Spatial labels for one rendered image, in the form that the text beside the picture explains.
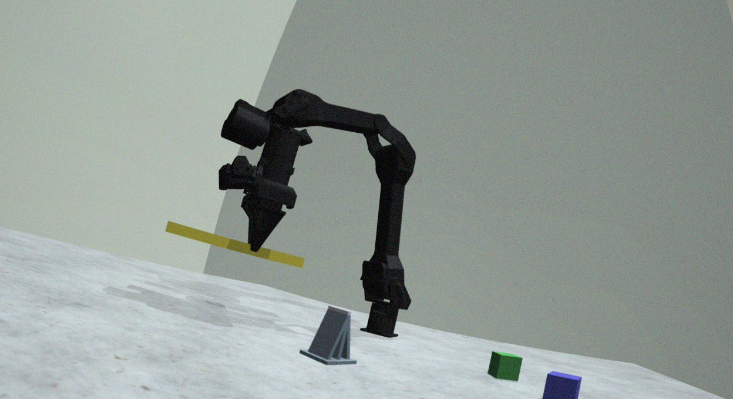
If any green cube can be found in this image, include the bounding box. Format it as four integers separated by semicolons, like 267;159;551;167
487;351;523;381

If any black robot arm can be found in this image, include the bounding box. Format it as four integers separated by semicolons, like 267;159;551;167
218;89;416;337

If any blue cube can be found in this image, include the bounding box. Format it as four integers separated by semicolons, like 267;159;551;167
542;371;581;399

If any yellow bar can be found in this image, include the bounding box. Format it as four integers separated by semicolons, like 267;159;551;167
165;221;305;268

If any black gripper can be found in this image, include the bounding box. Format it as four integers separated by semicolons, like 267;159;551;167
241;153;297;252

